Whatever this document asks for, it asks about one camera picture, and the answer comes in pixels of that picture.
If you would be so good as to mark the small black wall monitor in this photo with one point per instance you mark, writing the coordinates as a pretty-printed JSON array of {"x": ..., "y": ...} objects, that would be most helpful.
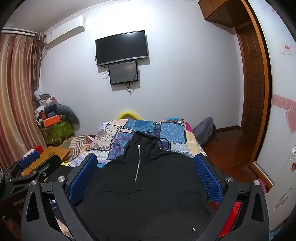
[{"x": 123, "y": 71}]

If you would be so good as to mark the white wall sign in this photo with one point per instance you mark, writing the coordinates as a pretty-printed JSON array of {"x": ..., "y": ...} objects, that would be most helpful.
[{"x": 287, "y": 49}]

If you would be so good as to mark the green patterned bag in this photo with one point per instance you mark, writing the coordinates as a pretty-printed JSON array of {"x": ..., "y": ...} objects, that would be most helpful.
[{"x": 56, "y": 133}]

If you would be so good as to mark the pink slipper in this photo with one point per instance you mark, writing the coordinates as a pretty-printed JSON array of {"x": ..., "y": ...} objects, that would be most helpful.
[{"x": 260, "y": 185}]

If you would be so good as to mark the brown wooden door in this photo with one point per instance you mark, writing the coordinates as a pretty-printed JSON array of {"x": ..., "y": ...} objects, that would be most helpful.
[{"x": 252, "y": 81}]

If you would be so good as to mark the grey backpack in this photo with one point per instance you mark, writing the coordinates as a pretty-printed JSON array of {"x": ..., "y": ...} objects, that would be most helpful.
[{"x": 204, "y": 133}]

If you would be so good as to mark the white plastic appliance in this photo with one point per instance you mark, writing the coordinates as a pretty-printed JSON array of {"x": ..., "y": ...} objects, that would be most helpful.
[{"x": 283, "y": 190}]

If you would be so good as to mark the white air conditioner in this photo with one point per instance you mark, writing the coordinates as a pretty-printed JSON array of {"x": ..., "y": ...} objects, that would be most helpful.
[{"x": 64, "y": 31}]

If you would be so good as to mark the striped patterned cloth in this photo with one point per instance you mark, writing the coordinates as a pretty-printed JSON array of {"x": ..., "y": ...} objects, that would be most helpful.
[{"x": 74, "y": 144}]

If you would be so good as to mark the black zip hoodie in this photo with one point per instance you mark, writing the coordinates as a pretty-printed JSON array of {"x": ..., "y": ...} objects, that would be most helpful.
[{"x": 143, "y": 204}]

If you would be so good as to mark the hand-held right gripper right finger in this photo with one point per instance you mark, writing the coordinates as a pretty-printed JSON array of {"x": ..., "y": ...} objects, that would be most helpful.
[{"x": 207, "y": 178}]

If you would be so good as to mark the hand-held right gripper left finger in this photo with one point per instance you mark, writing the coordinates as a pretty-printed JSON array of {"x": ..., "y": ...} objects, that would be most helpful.
[{"x": 83, "y": 178}]

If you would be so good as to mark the red box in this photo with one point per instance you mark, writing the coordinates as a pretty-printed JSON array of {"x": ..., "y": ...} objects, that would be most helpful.
[{"x": 38, "y": 149}]

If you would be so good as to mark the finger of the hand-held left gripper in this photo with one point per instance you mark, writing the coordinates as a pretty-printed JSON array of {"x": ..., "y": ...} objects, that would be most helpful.
[
  {"x": 26, "y": 162},
  {"x": 49, "y": 165}
]

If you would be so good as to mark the white sliding wardrobe door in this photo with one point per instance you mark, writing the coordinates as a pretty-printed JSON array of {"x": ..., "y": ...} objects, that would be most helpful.
[{"x": 282, "y": 74}]

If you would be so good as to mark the wooden overhead cabinet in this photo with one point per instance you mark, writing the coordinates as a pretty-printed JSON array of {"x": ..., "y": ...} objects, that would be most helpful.
[{"x": 219, "y": 11}]

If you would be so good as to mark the pink heart wall sticker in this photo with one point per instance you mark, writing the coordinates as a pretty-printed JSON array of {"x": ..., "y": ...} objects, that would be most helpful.
[{"x": 289, "y": 115}]

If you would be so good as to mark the blue patchwork bed sheet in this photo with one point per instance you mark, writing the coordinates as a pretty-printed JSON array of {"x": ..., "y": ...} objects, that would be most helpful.
[{"x": 171, "y": 132}]

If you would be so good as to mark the black wall television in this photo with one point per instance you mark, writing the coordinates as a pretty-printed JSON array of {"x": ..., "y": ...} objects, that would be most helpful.
[{"x": 121, "y": 47}]

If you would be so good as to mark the orange box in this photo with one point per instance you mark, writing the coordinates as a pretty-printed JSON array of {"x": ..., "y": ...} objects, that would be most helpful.
[{"x": 52, "y": 121}]

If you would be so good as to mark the pile of assorted clutter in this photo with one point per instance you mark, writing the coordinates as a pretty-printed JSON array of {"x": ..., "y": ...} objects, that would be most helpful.
[{"x": 45, "y": 102}]

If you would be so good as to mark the striped brown curtain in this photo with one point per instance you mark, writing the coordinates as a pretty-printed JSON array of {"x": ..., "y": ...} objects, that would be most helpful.
[{"x": 16, "y": 92}]

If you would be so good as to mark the yellow wooden box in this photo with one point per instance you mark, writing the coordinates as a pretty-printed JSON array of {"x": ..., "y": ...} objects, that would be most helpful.
[{"x": 49, "y": 155}]

